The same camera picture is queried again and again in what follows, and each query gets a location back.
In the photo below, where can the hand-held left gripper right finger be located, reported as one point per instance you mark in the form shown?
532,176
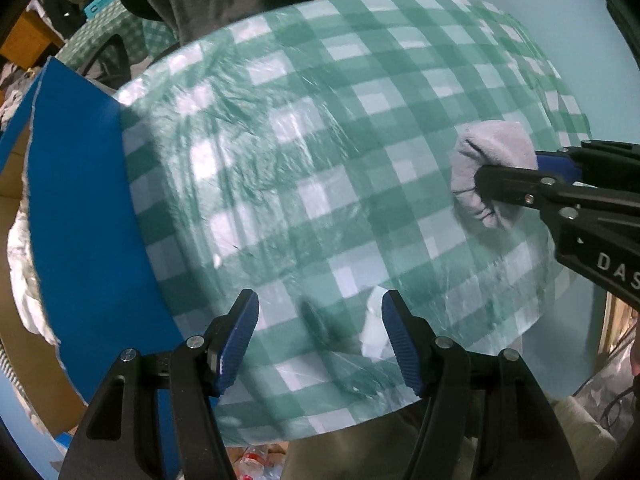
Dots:
402,347

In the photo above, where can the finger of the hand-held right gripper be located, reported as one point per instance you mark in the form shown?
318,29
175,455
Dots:
515,182
560,162

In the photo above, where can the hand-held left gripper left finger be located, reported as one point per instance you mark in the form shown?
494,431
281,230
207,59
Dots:
235,347

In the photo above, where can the grey sock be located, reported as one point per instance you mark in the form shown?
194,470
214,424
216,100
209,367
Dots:
492,160

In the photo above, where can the blue-rimmed cardboard box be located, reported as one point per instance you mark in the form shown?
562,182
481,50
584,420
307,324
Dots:
85,220

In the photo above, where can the plastic bottles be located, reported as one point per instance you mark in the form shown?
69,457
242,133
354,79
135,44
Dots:
257,462

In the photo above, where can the plastic bag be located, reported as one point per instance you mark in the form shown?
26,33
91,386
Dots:
607,395

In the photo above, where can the white crumpled cloth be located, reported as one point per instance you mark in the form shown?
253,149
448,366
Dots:
27,270

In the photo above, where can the teal box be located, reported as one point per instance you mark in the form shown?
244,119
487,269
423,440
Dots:
99,5

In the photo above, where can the wooden cabinet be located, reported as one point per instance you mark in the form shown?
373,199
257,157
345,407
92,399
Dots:
27,40

